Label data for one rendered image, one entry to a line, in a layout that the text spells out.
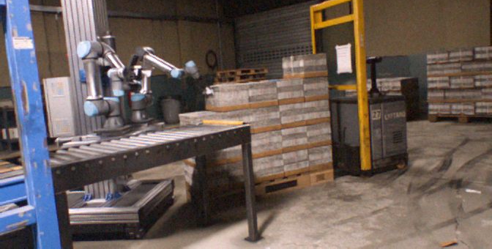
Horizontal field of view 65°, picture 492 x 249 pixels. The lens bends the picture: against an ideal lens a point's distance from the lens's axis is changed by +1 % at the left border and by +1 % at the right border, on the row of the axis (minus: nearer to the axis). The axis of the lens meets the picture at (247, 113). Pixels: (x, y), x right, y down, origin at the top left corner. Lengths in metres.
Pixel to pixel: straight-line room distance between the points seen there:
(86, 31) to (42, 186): 1.84
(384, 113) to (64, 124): 3.03
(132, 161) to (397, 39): 8.36
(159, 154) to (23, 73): 0.84
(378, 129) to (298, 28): 7.27
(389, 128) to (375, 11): 6.05
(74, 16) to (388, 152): 3.24
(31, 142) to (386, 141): 3.46
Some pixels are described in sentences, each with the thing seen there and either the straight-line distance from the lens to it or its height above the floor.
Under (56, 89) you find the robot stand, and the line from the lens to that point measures 3.40.
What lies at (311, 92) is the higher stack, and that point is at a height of 0.92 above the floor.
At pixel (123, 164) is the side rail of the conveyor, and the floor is 0.74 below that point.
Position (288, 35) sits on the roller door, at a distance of 11.33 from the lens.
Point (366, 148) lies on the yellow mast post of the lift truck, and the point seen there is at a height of 0.31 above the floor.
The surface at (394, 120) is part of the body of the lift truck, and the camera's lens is 4.37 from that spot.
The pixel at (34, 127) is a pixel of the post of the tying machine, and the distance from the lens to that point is 1.67.
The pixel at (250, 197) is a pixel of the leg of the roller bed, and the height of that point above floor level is 0.31.
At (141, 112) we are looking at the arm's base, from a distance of 3.50.
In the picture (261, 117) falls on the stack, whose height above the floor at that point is 0.74.
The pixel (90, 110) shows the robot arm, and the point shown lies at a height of 0.97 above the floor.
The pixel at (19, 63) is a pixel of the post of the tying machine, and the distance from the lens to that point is 1.66.
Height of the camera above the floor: 1.14
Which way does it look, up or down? 6 degrees down
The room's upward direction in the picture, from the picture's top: 5 degrees counter-clockwise
